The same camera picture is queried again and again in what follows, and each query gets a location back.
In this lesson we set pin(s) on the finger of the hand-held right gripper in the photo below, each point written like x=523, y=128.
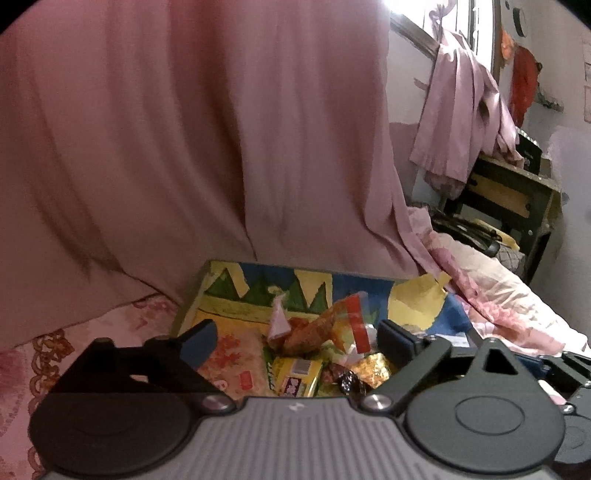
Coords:
x=572, y=371

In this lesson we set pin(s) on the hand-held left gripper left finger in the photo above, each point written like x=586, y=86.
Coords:
x=201, y=345

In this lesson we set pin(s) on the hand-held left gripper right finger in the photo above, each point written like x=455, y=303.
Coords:
x=395, y=341

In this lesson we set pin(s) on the gold snack packet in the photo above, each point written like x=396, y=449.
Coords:
x=371, y=369

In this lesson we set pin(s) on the clear plastic snack bag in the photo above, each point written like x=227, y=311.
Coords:
x=358, y=323

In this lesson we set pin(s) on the grey cardboard box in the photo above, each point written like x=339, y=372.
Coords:
x=187, y=304

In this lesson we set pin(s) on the dark candy wrapper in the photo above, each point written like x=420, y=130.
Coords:
x=344, y=378

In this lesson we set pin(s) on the orange snack packet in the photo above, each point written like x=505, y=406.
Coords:
x=309, y=334

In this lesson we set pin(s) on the yellow snack packet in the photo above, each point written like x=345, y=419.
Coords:
x=295, y=376

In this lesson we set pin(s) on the floral pink blanket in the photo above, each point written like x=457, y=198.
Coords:
x=508, y=300

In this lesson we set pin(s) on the black bag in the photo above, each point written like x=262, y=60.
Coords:
x=471, y=233

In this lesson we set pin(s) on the wooden desk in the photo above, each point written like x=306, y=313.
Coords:
x=498, y=194

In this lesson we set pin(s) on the pink curtain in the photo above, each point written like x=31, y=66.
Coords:
x=184, y=138

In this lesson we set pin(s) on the black box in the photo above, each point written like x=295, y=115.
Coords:
x=528, y=152

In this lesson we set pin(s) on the hanging pink garment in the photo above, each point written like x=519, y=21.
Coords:
x=457, y=115

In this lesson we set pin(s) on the window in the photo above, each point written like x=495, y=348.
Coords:
x=434, y=23

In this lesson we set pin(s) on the wall hook rack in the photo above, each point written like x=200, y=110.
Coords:
x=551, y=101

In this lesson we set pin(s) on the red wall decoration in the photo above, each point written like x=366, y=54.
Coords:
x=524, y=87

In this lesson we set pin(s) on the orange wall decoration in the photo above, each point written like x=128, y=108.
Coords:
x=507, y=44

